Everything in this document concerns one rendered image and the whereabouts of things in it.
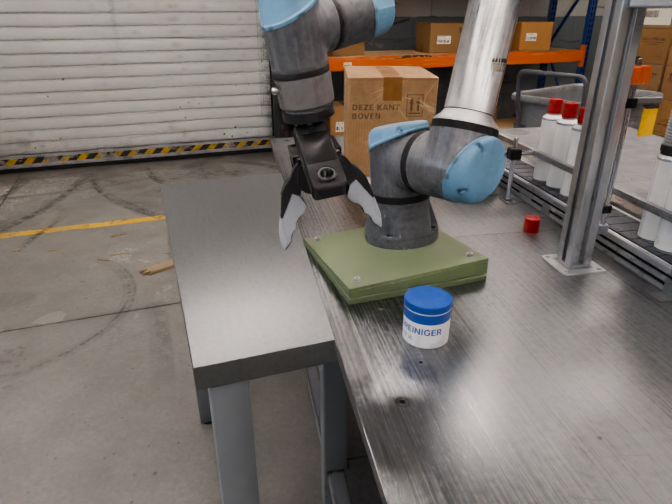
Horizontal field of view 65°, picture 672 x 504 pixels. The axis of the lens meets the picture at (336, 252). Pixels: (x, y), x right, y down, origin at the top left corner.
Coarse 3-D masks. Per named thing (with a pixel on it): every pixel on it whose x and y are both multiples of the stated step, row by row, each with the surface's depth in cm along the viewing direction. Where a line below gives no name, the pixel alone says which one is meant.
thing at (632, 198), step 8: (504, 136) 147; (512, 144) 143; (520, 144) 139; (536, 152) 132; (544, 160) 129; (552, 160) 126; (560, 160) 124; (560, 168) 123; (568, 168) 120; (608, 184) 107; (616, 192) 105; (624, 192) 103; (632, 200) 101; (640, 200) 99; (648, 208) 97; (656, 208) 95; (664, 208) 94; (664, 216) 93
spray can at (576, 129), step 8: (576, 128) 119; (576, 136) 119; (576, 144) 119; (568, 152) 122; (576, 152) 120; (568, 160) 122; (568, 176) 123; (568, 184) 123; (560, 192) 126; (568, 192) 124
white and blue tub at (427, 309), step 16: (416, 288) 81; (432, 288) 81; (416, 304) 76; (432, 304) 76; (448, 304) 76; (416, 320) 77; (432, 320) 76; (448, 320) 78; (416, 336) 78; (432, 336) 77
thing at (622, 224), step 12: (516, 168) 148; (528, 168) 148; (528, 180) 138; (552, 192) 129; (612, 216) 114; (624, 216) 114; (612, 228) 108; (624, 228) 108; (636, 228) 108; (636, 240) 102; (660, 252) 97
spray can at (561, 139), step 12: (564, 108) 124; (576, 108) 123; (564, 120) 124; (576, 120) 124; (564, 132) 125; (564, 144) 126; (552, 156) 129; (564, 156) 127; (552, 168) 129; (552, 180) 130
